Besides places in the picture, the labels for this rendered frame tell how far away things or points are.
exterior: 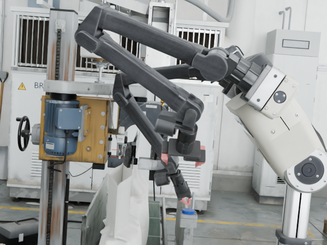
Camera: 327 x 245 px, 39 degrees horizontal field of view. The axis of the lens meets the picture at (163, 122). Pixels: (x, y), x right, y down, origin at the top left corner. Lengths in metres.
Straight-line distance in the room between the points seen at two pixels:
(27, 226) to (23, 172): 1.38
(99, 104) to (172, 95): 0.95
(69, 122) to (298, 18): 4.93
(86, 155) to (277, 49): 3.94
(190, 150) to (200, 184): 3.67
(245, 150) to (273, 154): 4.93
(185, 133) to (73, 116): 0.77
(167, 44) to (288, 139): 0.49
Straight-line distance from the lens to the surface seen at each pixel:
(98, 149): 2.30
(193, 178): 5.10
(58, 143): 2.11
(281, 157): 1.54
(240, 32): 5.37
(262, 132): 1.47
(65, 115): 2.03
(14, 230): 3.93
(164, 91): 1.37
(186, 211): 2.22
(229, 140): 6.40
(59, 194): 2.43
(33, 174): 5.25
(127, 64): 1.37
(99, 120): 2.28
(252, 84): 1.30
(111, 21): 1.36
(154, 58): 4.47
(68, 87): 2.07
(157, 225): 3.52
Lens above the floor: 1.46
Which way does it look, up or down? 5 degrees down
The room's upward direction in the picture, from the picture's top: 4 degrees clockwise
